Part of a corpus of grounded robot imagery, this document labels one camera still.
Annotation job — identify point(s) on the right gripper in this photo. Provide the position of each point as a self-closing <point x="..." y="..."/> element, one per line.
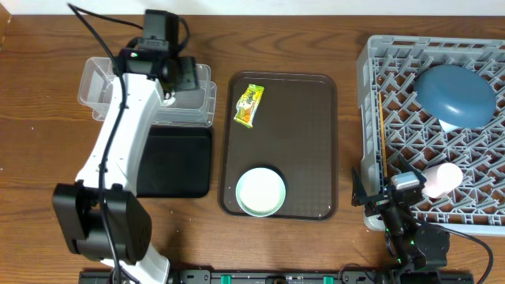
<point x="360" y="192"/>

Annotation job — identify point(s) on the black plastic tray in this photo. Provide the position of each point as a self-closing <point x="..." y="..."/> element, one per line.
<point x="176" y="163"/>

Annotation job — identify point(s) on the dark blue plate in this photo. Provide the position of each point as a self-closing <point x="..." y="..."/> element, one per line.
<point x="456" y="95"/>

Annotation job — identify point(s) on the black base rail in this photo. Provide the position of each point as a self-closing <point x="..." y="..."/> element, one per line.
<point x="352" y="275"/>

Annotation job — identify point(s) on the clear plastic bin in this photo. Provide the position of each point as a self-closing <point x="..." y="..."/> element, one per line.
<point x="190" y="108"/>

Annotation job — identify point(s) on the wooden chopstick short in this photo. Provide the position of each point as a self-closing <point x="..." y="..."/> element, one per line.
<point x="382" y="135"/>

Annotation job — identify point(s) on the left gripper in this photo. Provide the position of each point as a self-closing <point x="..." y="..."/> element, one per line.
<point x="191" y="82"/>

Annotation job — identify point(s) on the light blue bowl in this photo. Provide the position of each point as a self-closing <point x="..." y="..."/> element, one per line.
<point x="446" y="127"/>

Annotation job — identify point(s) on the grey dishwasher rack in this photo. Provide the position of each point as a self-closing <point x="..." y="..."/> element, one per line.
<point x="390" y="64"/>

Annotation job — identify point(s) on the brown serving tray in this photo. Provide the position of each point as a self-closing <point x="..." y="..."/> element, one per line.
<point x="294" y="133"/>

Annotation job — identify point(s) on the mint green bowl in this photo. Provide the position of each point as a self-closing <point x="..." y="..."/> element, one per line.
<point x="260" y="192"/>

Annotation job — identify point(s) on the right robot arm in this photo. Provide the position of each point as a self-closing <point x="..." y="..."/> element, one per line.
<point x="419" y="249"/>

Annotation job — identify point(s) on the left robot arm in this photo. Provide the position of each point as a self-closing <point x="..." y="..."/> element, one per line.
<point x="99" y="214"/>

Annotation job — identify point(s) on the green yellow snack wrapper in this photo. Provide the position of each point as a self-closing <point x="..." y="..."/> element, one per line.
<point x="247" y="105"/>

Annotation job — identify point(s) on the pink white cup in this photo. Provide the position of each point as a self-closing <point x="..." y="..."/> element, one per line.
<point x="441" y="179"/>

